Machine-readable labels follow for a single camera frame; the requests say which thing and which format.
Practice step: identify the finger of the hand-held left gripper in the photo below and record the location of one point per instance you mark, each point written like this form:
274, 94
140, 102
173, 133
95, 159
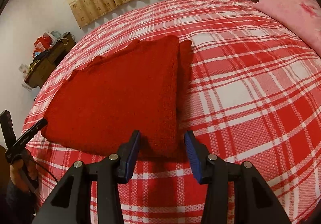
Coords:
39, 123

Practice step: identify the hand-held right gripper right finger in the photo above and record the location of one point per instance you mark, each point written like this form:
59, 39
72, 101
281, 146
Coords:
193, 158

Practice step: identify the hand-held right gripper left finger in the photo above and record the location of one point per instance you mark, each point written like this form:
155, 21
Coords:
131, 158

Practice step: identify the red embroidered sweater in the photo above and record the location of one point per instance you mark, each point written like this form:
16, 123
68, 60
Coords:
112, 93

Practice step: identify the person's left forearm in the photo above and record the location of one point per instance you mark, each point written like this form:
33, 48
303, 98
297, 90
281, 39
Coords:
17, 204

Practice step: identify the person's left hand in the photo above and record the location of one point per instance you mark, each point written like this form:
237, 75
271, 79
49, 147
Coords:
17, 176

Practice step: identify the white card box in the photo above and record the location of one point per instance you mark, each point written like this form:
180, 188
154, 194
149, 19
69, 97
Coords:
24, 69

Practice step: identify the green yellow clutter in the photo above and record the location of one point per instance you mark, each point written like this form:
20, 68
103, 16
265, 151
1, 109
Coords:
34, 66

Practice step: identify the dark wooden desk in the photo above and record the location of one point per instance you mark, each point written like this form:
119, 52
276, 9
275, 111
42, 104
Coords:
45, 66

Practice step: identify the red plaid bed sheet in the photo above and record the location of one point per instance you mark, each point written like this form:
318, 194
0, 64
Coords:
250, 103

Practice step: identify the red gift bag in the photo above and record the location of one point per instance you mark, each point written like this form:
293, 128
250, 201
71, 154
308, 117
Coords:
42, 43

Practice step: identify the pink floral pillow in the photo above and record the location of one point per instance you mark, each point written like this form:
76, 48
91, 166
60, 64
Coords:
293, 11

